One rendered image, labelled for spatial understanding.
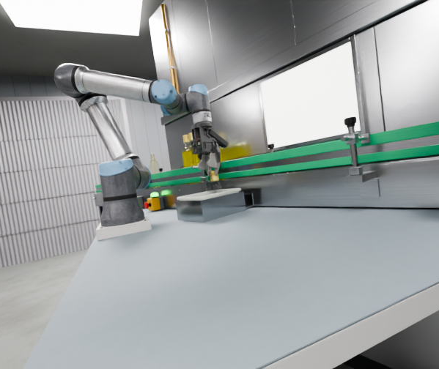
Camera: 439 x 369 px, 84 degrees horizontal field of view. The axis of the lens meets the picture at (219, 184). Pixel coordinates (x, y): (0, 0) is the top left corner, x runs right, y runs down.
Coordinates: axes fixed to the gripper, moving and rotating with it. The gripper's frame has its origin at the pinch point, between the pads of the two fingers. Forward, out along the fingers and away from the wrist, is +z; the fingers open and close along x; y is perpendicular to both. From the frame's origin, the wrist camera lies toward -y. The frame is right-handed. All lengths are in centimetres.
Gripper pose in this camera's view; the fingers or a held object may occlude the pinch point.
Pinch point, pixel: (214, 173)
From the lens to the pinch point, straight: 102.3
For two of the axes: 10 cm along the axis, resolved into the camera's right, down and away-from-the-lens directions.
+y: -7.2, 1.3, -6.8
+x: 6.7, -0.6, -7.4
